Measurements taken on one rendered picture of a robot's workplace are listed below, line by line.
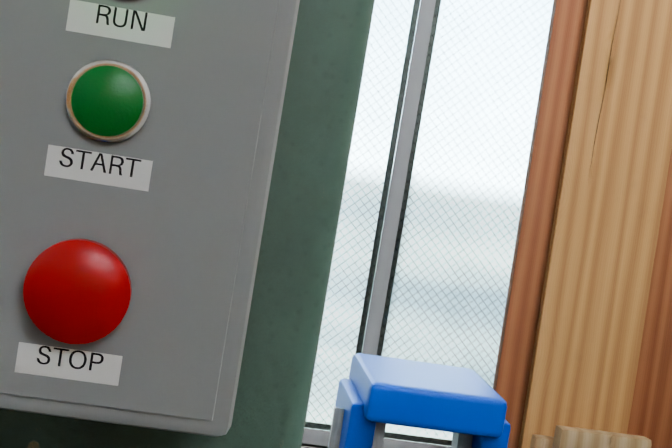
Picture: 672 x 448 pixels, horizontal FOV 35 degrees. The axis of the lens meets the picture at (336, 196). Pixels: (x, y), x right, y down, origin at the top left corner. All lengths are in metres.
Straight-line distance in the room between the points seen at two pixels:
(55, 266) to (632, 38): 1.56
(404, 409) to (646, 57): 0.85
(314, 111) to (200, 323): 0.10
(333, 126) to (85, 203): 0.10
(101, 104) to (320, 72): 0.10
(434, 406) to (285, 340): 0.82
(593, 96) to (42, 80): 1.51
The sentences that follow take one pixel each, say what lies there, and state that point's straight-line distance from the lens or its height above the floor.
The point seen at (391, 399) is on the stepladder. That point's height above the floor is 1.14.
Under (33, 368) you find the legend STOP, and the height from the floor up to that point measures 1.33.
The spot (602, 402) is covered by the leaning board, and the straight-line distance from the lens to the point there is 1.81.
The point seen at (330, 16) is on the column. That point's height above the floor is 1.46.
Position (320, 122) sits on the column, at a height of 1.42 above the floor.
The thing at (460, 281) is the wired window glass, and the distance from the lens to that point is 1.95.
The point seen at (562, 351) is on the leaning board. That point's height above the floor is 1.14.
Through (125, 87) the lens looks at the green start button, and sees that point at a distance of 0.31.
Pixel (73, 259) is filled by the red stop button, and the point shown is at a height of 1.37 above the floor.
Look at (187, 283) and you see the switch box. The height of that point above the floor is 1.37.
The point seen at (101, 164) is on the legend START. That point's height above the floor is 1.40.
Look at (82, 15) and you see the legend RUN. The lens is 0.32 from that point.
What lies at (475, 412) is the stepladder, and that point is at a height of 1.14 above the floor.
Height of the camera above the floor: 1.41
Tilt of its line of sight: 3 degrees down
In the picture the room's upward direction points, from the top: 9 degrees clockwise
